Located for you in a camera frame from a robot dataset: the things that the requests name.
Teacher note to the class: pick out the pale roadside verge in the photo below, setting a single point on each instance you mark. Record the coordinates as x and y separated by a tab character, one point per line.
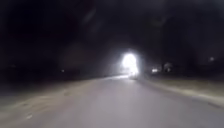
190	87
36	100

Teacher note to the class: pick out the grey asphalt road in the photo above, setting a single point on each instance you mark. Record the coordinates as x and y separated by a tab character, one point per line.
113	106

